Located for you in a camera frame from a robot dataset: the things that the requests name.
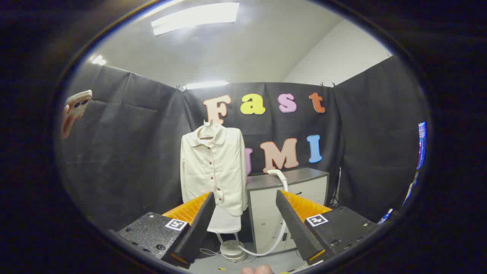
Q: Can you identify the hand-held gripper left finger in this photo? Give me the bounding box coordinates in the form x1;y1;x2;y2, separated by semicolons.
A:
108;192;216;269

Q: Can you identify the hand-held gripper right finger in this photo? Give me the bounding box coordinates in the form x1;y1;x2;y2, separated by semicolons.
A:
275;190;381;266

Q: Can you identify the white garment steamer hose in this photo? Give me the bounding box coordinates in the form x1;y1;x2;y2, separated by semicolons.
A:
238;186;289;257

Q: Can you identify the white garment steamer base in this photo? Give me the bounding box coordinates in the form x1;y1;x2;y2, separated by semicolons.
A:
217;232;248;263

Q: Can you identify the cream button-up shirt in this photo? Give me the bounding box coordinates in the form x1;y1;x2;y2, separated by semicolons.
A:
180;122;248;217

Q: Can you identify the white clothes hanger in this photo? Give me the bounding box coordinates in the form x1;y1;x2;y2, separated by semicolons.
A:
198;119;218;140

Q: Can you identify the white hanging board cloth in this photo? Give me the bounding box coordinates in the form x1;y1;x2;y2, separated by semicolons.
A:
207;205;242;234

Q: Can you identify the white cabinet with grey top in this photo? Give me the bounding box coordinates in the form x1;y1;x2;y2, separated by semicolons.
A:
246;168;330;255

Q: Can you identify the black backdrop cloth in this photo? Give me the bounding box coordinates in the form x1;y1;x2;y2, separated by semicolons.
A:
57;55;428;233

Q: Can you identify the computer monitor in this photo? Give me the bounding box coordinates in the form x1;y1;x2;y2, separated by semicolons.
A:
416;121;428;170

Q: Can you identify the pink smartphone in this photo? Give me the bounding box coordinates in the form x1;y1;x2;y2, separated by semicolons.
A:
65;90;93;121

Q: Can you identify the large ceiling light panel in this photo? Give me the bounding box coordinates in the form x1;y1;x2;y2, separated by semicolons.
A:
151;2;240;36

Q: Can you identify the tangle of cables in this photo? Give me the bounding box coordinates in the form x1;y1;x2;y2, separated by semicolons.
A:
329;167;342;208

